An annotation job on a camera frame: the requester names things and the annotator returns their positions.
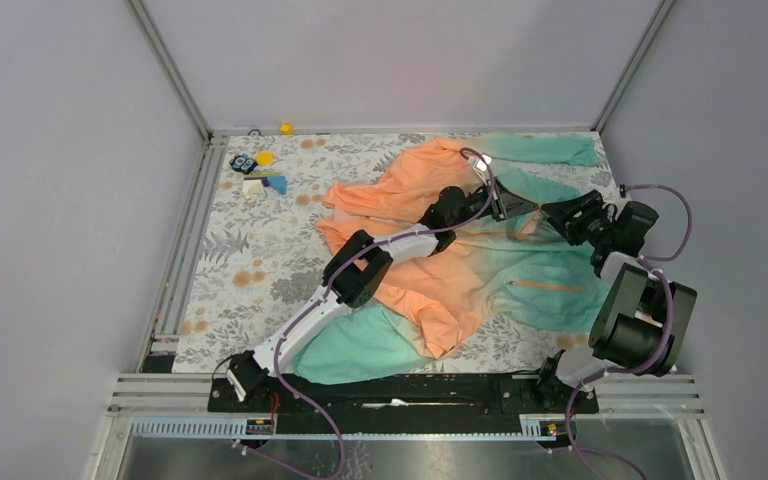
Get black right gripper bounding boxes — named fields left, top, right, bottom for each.
left=540, top=190, right=615, bottom=247

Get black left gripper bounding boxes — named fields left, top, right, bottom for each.
left=447, top=177, right=535, bottom=228

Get orange and teal jacket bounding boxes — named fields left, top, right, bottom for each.
left=293, top=134, right=609, bottom=384

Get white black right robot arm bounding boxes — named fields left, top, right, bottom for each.
left=530, top=191, right=697, bottom=412

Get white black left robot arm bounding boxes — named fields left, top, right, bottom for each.
left=226, top=178, right=538, bottom=411

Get blue triangular block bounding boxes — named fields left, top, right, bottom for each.
left=266, top=176, right=288, bottom=195

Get yellow round disc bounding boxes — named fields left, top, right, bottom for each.
left=255, top=151, right=274, bottom=166

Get green yellow flat stick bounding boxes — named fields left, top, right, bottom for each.
left=244, top=172, right=281, bottom=179

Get floral patterned table cloth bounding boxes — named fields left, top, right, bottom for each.
left=172, top=132, right=620, bottom=374

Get white toy block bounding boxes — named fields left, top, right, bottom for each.
left=242, top=179, right=264, bottom=200

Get black blue toy car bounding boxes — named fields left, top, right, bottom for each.
left=229, top=154, right=258, bottom=175

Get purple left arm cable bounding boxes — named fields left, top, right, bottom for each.
left=232, top=146, right=499, bottom=480

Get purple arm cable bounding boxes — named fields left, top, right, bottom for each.
left=232, top=146, right=499, bottom=480
left=549, top=183, right=695, bottom=480

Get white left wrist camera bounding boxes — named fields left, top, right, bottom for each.
left=470, top=154, right=493, bottom=185

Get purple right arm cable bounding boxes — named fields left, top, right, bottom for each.
left=549, top=183, right=695, bottom=480

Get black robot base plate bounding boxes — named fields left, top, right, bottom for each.
left=207, top=372, right=573, bottom=414

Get aluminium frame rails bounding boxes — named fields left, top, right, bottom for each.
left=84, top=1, right=726, bottom=479

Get white slotted cable duct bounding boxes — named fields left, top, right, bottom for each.
left=131, top=415, right=557, bottom=442

